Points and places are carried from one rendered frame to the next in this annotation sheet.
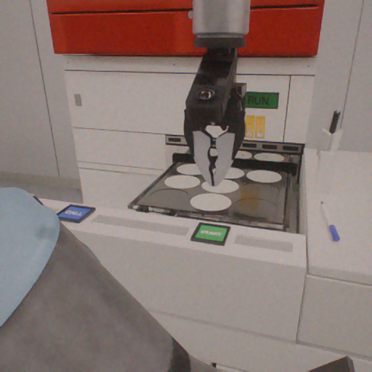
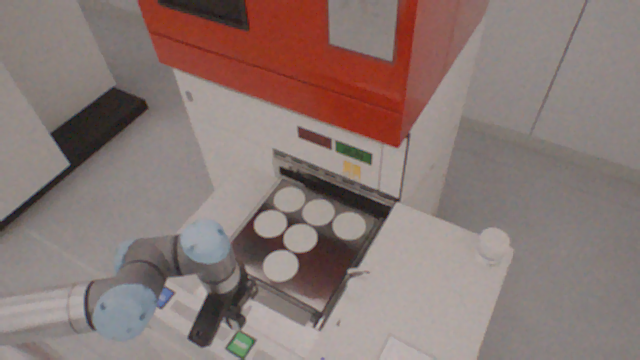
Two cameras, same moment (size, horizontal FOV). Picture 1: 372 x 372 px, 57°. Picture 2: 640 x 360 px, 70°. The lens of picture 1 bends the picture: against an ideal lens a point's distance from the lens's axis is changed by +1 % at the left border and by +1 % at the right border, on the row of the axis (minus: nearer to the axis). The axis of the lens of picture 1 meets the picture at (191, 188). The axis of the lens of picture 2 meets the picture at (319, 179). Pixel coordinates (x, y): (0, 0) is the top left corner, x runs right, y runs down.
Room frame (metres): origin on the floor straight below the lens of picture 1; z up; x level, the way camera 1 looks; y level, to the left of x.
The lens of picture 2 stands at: (0.14, -0.36, 2.04)
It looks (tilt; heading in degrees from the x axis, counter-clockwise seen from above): 49 degrees down; 16
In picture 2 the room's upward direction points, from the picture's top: 4 degrees counter-clockwise
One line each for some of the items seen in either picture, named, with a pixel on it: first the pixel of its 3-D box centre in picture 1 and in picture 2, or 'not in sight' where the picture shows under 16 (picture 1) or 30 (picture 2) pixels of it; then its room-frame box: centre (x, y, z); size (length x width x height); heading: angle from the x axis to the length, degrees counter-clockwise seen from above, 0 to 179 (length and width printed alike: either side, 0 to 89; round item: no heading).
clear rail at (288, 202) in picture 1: (288, 195); (353, 264); (0.80, -0.25, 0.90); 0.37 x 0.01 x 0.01; 164
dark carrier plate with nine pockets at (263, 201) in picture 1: (219, 186); (300, 238); (0.85, -0.08, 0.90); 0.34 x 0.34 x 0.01; 74
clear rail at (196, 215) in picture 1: (203, 216); (266, 286); (0.68, -0.03, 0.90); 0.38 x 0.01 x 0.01; 74
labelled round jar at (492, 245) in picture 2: not in sight; (490, 249); (0.85, -0.60, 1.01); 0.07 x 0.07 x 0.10
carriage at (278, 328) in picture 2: not in sight; (255, 319); (0.59, -0.02, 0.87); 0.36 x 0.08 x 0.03; 74
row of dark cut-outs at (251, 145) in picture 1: (229, 144); (330, 174); (1.06, -0.12, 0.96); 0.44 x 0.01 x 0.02; 74
